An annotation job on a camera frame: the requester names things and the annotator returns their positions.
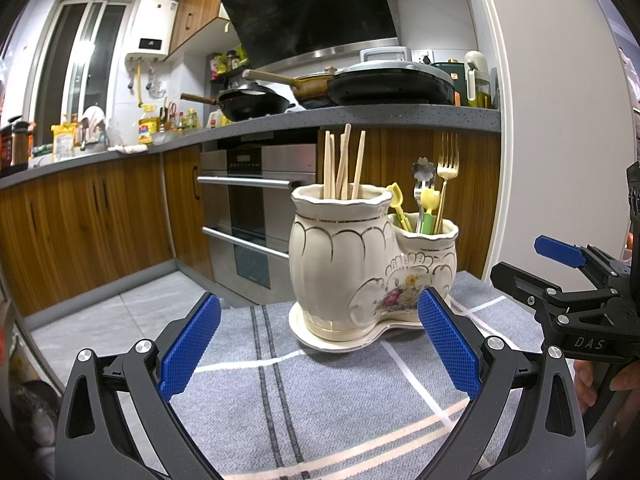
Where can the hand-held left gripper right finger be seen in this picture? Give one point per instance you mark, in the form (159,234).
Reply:
(447,340)

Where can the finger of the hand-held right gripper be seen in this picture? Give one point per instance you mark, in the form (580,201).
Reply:
(520,287)
(557,250)

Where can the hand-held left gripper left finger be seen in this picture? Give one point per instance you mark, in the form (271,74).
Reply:
(192,340)

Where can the floral ceramic utensil holder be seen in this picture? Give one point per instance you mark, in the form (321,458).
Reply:
(335,270)

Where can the gold fork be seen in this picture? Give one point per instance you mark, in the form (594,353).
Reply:
(447,160)

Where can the silver flower-headed spoon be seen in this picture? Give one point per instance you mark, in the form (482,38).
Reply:
(424,169)

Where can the yellow tulip-shaped spoon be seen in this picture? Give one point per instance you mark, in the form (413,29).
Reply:
(395,195)

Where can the wooden chopstick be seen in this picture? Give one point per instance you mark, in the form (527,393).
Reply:
(327,165)
(358,165)
(345,155)
(333,170)

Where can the person's right hand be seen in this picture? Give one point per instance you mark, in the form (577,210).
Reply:
(584,385)

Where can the wooden base cabinet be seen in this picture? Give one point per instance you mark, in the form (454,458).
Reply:
(75,220)
(480,185)

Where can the built-in steel oven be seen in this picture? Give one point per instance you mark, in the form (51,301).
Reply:
(250,240)

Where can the grey plaid tablecloth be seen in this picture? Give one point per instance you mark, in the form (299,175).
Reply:
(350,410)

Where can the green kitchen appliance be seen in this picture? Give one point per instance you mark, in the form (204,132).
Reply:
(450,72)

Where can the cooking oil bottle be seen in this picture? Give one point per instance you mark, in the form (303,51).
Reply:
(146,130)

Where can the group of sauce bottles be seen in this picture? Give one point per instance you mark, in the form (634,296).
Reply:
(180,121)

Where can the white plastic jug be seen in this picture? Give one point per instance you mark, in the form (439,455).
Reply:
(215,120)

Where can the black electric griddle with lid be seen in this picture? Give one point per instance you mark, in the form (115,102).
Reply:
(390,87)

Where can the yellow food package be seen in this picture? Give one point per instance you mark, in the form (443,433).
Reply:
(64,142)

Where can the grey white dish cloth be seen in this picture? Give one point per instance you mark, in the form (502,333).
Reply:
(94,125)

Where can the grey kitchen countertop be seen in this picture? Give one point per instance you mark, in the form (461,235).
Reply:
(350,117)

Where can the black wok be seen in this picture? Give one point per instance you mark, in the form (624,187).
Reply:
(255,105)

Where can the grey white rice cooker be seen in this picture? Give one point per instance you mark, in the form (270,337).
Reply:
(385,54)

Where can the dark condiment jar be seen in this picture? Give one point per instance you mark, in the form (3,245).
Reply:
(5,147)
(21,142)

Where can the spice rack with bottles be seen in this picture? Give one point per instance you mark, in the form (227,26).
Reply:
(227,62)

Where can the white water heater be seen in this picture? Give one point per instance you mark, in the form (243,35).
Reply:
(150,25)

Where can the black range hood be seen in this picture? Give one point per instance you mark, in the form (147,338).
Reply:
(310,10)

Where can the white wall socket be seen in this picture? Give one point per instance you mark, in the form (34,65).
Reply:
(424,56)

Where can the wooden wall cabinet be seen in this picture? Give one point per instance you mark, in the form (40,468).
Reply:
(200,5)

